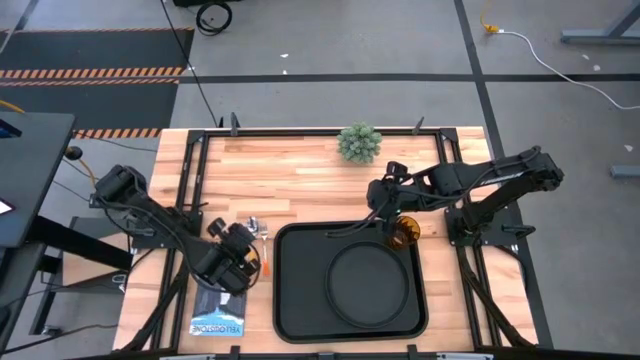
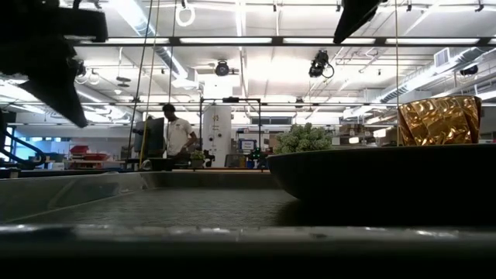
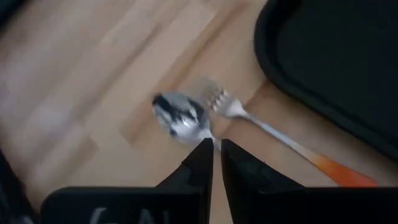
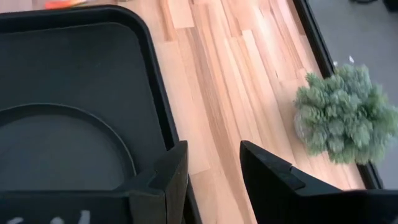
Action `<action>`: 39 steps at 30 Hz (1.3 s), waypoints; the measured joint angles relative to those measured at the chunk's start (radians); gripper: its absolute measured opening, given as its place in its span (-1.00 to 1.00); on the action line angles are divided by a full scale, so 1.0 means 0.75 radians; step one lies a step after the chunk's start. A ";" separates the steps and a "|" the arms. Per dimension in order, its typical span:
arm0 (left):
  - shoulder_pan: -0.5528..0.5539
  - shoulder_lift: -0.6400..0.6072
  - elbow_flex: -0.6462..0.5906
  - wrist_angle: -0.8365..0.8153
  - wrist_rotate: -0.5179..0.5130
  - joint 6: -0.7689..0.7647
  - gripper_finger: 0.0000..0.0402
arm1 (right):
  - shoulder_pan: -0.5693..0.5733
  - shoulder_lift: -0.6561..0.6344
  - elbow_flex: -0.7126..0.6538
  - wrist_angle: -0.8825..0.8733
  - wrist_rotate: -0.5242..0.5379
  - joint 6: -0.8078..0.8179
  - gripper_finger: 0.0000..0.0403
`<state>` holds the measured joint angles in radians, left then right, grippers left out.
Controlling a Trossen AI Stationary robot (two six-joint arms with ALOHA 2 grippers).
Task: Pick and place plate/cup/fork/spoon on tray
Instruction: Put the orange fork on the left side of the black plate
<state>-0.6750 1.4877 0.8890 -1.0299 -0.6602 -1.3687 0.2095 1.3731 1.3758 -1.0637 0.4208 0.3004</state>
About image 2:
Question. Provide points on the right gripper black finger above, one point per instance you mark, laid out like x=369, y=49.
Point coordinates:
x=354, y=17

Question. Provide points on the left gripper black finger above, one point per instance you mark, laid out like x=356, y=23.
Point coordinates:
x=58, y=95

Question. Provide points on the gold foil packet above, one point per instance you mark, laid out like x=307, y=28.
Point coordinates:
x=438, y=120

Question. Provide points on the black round plate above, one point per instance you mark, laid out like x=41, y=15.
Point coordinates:
x=387, y=182

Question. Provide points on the grey textured metal tray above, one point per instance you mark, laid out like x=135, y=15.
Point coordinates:
x=155, y=205

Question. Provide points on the red storage bins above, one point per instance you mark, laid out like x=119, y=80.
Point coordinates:
x=87, y=155

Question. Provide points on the white ceiling air vent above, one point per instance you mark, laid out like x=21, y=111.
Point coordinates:
x=442, y=57

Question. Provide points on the black computer monitor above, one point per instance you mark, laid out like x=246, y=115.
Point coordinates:
x=153, y=135

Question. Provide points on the person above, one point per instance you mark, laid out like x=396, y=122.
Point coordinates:
x=178, y=133

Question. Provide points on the white green flower bush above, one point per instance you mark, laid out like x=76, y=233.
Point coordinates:
x=304, y=139

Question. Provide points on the small green potted plant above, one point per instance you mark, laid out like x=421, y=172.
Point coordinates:
x=197, y=157

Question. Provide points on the white cylindrical tank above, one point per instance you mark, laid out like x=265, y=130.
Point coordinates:
x=217, y=131

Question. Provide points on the blue framed sign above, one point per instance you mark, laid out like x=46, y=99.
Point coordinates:
x=246, y=145

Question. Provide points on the black horizontal frame bar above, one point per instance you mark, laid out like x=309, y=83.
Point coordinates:
x=271, y=40

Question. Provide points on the black dome security camera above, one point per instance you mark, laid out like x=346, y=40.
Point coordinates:
x=469, y=70

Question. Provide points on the round black ceiling camera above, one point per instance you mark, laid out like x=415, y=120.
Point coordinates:
x=222, y=69

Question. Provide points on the black metal frame stand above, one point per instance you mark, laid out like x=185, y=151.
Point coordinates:
x=230, y=100

